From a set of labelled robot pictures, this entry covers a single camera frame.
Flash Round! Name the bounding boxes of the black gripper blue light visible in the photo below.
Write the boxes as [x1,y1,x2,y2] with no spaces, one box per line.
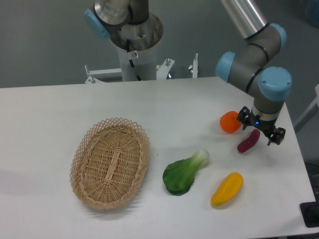
[237,106,286,146]

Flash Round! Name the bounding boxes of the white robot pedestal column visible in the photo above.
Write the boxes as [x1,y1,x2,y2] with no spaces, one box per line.
[117,47,157,82]

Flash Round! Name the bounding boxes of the green bok choy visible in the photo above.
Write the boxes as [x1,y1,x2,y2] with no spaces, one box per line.
[162,149,210,196]

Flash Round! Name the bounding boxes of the purple sweet potato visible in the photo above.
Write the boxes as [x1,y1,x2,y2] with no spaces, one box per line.
[237,129,260,153]

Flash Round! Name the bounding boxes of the oval wicker basket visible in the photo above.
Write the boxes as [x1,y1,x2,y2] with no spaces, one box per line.
[70,118,150,210]

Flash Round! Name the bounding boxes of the orange tangerine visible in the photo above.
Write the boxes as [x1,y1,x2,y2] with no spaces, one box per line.
[219,111,241,133]

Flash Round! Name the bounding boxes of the white metal mounting frame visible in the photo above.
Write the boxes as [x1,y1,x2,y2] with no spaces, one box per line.
[84,52,200,84]

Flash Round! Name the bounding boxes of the yellow mango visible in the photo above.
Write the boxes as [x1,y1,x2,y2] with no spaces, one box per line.
[210,172,244,207]

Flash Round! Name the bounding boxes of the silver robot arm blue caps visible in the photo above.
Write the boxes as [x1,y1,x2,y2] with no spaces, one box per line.
[84,0,292,144]

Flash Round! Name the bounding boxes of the black cable on pedestal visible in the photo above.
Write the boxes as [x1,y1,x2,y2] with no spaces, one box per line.
[125,39,143,82]

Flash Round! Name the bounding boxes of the black box at table edge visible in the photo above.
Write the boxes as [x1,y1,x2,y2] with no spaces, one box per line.
[300,202,319,228]

